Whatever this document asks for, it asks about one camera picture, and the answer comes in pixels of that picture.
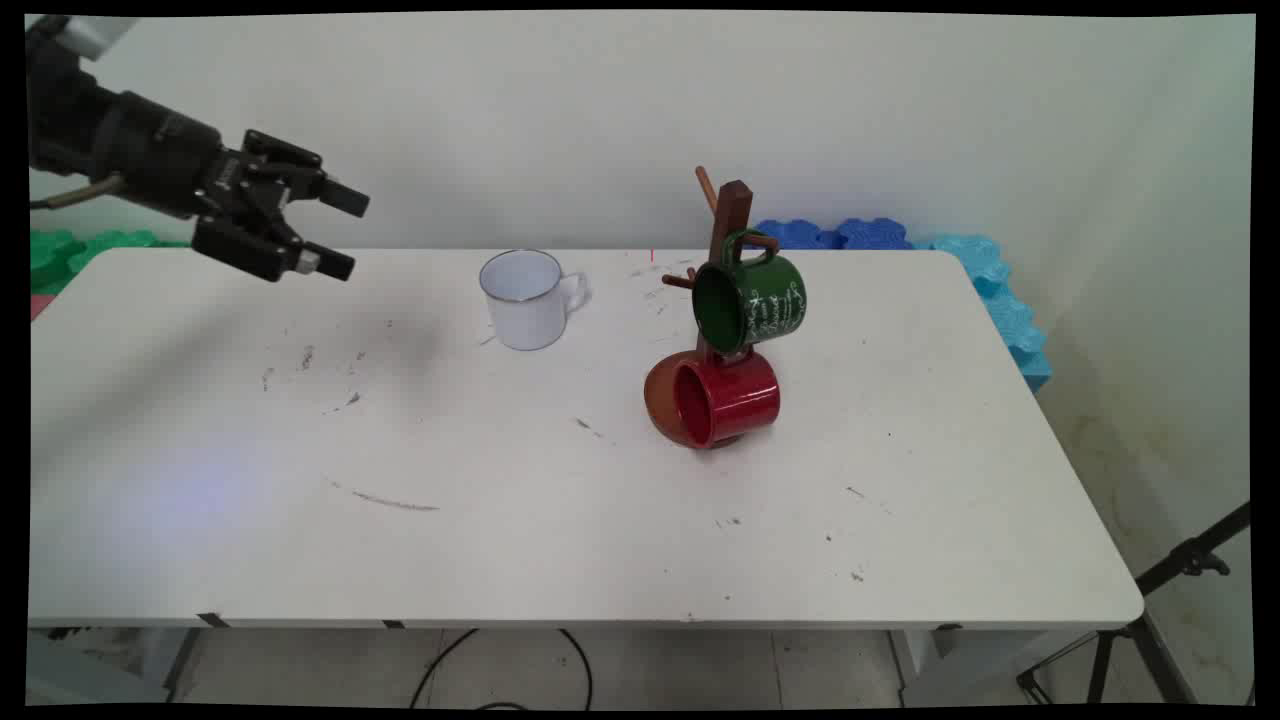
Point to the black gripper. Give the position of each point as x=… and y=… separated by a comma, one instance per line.
x=140, y=145

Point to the green mug with white lettering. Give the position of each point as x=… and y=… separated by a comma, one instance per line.
x=770, y=300

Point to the green foam mat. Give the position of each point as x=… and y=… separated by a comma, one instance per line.
x=70, y=255

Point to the red foam mat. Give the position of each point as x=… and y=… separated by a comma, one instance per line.
x=40, y=305

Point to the white enamel mug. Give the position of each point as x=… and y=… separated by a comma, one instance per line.
x=525, y=310

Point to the brown wooden mug tree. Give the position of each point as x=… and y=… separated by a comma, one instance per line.
x=728, y=215

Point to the grey table leg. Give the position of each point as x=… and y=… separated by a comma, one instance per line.
x=182, y=660
x=915, y=660

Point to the red mug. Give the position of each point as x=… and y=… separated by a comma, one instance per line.
x=745, y=395

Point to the dark blue foam mat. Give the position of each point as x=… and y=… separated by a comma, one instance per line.
x=835, y=235

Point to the cyan foam mat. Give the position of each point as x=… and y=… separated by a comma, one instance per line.
x=1010, y=310

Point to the black tripod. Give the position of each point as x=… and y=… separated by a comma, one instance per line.
x=1150, y=620

